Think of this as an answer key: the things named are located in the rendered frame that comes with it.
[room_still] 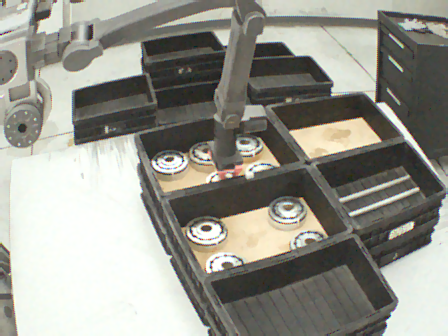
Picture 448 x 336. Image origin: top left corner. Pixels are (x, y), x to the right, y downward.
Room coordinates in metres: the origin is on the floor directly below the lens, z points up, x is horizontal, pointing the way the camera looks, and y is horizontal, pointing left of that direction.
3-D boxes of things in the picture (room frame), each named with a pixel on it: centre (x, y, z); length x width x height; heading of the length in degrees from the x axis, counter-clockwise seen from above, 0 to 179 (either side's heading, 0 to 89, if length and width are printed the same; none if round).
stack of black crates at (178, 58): (2.79, 0.21, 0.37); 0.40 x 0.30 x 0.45; 105
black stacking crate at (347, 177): (1.28, -0.46, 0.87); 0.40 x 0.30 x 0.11; 110
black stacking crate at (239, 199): (1.14, -0.08, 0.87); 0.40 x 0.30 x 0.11; 110
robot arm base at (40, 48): (1.09, 0.40, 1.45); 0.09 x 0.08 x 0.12; 15
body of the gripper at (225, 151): (1.36, 0.00, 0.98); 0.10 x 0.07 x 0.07; 17
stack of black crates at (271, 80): (2.51, -0.28, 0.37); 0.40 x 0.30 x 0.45; 105
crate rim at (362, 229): (1.28, -0.46, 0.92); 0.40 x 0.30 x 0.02; 110
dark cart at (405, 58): (2.70, -1.21, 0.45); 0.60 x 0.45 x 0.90; 105
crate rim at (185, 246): (1.14, -0.08, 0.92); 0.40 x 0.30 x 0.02; 110
